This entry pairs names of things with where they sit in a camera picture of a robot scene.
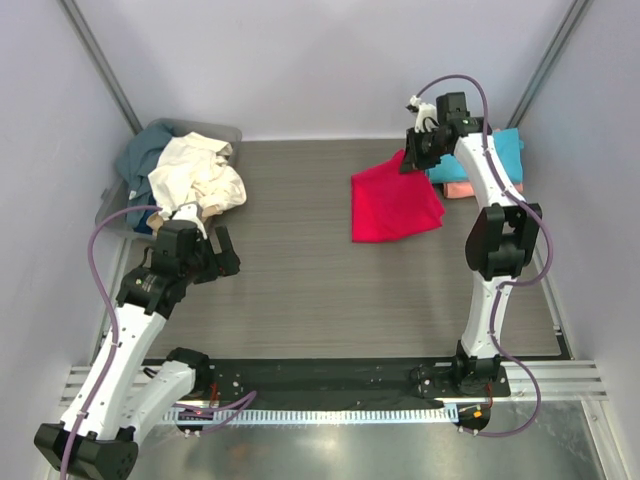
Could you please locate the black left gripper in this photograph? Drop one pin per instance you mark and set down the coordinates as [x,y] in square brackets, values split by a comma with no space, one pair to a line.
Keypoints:
[227,260]

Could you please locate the red pink t shirt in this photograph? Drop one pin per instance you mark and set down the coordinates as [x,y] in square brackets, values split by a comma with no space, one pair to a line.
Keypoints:
[388,205]

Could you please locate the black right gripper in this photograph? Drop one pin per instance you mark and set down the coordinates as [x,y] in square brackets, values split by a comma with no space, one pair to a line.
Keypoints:
[412,161]

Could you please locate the corner aluminium post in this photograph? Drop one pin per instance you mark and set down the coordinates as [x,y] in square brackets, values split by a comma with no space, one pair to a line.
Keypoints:
[92,48]
[568,26]

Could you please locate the right corner aluminium post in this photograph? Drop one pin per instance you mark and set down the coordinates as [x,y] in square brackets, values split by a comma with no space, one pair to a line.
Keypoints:
[568,26]

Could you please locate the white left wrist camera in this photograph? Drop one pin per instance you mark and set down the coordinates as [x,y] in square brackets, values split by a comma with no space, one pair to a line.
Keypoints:
[191,212]

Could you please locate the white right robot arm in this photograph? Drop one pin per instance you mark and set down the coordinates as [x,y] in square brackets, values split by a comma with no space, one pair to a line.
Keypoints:
[499,246]

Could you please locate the folded turquoise t shirt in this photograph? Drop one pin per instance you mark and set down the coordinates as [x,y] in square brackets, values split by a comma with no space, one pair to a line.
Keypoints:
[508,146]

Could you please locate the dark blue t shirt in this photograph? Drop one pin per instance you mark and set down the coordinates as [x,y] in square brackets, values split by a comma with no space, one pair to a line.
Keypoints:
[137,220]

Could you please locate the folded salmon t shirt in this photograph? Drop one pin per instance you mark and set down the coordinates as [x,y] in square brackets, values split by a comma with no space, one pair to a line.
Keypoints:
[460,190]

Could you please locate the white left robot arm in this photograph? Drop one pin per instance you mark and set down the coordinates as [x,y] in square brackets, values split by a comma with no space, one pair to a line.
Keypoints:
[100,434]

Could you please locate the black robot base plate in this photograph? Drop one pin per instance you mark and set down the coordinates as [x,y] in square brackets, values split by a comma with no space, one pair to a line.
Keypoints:
[351,384]

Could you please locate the cream white t shirt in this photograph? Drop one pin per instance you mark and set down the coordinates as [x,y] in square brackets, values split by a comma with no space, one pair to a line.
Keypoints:
[196,168]

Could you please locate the grey-blue t shirt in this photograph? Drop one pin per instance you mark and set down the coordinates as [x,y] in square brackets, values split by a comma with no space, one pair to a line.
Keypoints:
[139,158]

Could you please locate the slotted cable duct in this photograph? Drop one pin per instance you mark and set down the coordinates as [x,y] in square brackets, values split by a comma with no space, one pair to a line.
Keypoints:
[447,414]

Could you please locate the tan t shirt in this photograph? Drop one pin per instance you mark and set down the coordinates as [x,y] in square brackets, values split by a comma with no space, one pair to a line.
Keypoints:
[156,221]

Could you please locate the left corner aluminium post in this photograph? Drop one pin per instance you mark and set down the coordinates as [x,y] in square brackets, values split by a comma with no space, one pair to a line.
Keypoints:
[92,48]

